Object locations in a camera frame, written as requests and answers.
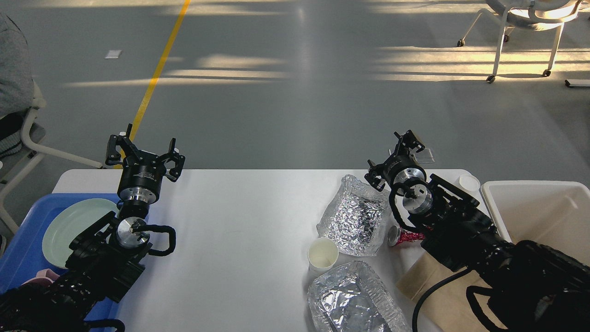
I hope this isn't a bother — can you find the light green plate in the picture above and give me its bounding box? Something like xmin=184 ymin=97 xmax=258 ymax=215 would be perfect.
xmin=41 ymin=198 xmax=118 ymax=269

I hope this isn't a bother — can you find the person in grey sweater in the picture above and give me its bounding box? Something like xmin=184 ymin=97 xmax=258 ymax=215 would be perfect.
xmin=0 ymin=13 xmax=34 ymax=159

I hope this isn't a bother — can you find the foil container lower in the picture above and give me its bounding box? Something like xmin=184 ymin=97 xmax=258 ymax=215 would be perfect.
xmin=307 ymin=261 xmax=411 ymax=332

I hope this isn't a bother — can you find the pink mug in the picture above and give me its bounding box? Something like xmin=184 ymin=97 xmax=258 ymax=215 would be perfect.
xmin=22 ymin=268 xmax=60 ymax=287

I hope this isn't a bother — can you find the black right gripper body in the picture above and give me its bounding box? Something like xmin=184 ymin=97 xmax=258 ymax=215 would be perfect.
xmin=382 ymin=155 xmax=426 ymax=187

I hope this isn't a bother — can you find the white paper cup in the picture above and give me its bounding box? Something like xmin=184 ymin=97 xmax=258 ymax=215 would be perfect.
xmin=307 ymin=237 xmax=339 ymax=273

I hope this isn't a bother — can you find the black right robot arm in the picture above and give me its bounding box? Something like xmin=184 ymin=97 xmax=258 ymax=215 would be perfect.
xmin=365 ymin=130 xmax=590 ymax=332

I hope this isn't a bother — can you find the translucent plastic cup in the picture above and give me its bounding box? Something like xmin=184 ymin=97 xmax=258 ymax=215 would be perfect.
xmin=454 ymin=174 xmax=481 ymax=194

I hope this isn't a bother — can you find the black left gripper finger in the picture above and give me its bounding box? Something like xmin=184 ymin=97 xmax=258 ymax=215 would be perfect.
xmin=105 ymin=124 xmax=139 ymax=166
xmin=157 ymin=138 xmax=186 ymax=183

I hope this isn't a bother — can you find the blue plastic tray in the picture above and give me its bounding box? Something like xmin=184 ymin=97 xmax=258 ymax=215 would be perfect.
xmin=1 ymin=194 xmax=149 ymax=332

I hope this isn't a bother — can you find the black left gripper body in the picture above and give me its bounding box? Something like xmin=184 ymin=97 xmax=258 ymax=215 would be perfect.
xmin=117 ymin=154 xmax=166 ymax=204

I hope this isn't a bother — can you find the crushed red soda can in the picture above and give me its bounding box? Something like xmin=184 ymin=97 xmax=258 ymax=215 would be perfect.
xmin=386 ymin=225 xmax=425 ymax=247

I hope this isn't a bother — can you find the crumpled foil upper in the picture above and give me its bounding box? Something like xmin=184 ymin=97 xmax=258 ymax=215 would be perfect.
xmin=316 ymin=174 xmax=391 ymax=257

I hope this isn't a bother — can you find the white floor marker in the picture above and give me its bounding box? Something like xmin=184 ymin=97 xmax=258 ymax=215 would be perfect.
xmin=105 ymin=50 xmax=122 ymax=59

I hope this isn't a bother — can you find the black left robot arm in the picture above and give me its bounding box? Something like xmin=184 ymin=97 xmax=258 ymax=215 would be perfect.
xmin=1 ymin=124 xmax=185 ymax=332

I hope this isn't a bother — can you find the white chair left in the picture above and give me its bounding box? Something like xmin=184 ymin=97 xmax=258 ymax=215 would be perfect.
xmin=0 ymin=83 xmax=104 ymax=236

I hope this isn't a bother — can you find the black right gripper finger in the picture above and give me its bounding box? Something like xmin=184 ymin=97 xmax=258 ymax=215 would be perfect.
xmin=365 ymin=160 xmax=392 ymax=192
xmin=393 ymin=130 xmax=426 ymax=157

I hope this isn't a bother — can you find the brown paper bag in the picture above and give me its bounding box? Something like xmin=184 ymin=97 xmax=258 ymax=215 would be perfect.
xmin=396 ymin=254 xmax=489 ymax=332

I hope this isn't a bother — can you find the white plastic bin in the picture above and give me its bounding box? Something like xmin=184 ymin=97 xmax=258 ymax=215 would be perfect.
xmin=480 ymin=180 xmax=590 ymax=265

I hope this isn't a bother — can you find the clear floor plate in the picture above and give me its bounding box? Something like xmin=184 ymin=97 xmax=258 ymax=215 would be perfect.
xmin=414 ymin=148 xmax=436 ymax=164

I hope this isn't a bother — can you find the white office chair right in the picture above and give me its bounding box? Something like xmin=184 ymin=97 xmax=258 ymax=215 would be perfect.
xmin=457 ymin=0 xmax=583 ymax=84

